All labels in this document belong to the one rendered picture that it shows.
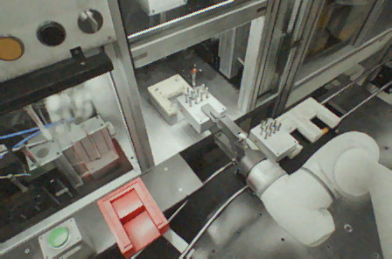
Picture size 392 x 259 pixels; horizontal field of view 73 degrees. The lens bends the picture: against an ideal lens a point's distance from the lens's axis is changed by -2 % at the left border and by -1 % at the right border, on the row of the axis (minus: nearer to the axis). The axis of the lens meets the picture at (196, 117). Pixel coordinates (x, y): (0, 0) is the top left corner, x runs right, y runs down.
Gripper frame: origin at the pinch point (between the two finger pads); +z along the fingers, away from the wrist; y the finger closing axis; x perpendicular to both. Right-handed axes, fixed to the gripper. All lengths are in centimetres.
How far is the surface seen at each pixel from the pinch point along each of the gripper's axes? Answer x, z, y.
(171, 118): 5.9, 12.8, -9.3
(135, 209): 30.3, -8.5, -8.3
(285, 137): -21.1, -14.2, -10.5
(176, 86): -2.3, 22.8, -6.6
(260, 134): -15.0, -8.5, -10.3
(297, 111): -39.0, -6.2, -16.7
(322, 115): -44.7, -13.1, -16.0
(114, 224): 36.4, -9.6, -6.8
